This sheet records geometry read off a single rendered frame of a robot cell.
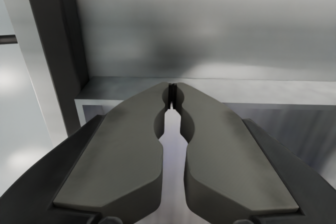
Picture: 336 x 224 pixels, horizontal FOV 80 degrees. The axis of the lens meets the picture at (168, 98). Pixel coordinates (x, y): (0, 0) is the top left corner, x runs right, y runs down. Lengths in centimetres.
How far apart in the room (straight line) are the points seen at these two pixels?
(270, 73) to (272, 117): 4
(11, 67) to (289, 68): 133
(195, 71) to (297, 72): 8
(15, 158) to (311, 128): 179
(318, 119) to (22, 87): 137
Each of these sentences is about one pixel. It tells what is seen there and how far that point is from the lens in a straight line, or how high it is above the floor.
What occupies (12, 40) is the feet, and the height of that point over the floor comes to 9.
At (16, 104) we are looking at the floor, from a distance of 151.
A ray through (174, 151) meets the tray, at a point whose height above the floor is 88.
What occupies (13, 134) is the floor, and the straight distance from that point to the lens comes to 169.
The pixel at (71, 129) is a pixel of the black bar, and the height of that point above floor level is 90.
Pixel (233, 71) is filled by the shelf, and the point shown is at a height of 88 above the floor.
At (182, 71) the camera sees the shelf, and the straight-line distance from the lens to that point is 15.
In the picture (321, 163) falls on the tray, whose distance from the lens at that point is 25.
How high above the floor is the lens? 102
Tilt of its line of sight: 60 degrees down
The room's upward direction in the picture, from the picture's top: 179 degrees counter-clockwise
